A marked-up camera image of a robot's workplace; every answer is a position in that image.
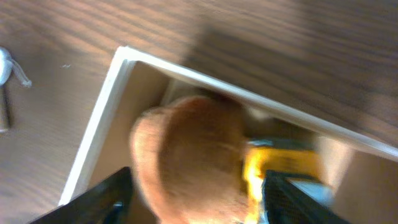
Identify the yellow grey toy car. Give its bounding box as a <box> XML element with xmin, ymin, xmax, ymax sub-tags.
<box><xmin>242</xmin><ymin>139</ymin><xmax>332</xmax><ymax>223</ymax></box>

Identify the pig face rattle drum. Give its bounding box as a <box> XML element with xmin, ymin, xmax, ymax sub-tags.
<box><xmin>1</xmin><ymin>47</ymin><xmax>32</xmax><ymax>133</ymax></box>

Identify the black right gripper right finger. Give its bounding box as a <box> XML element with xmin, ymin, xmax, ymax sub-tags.
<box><xmin>261</xmin><ymin>170</ymin><xmax>347</xmax><ymax>224</ymax></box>

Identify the white cardboard box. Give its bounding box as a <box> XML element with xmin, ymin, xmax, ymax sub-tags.
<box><xmin>60</xmin><ymin>47</ymin><xmax>397</xmax><ymax>223</ymax></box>

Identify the brown plush toy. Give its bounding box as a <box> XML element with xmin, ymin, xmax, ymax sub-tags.
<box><xmin>130</xmin><ymin>96</ymin><xmax>249</xmax><ymax>223</ymax></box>

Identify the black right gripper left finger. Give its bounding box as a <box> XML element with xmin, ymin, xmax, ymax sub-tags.
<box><xmin>31</xmin><ymin>167</ymin><xmax>133</xmax><ymax>224</ymax></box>

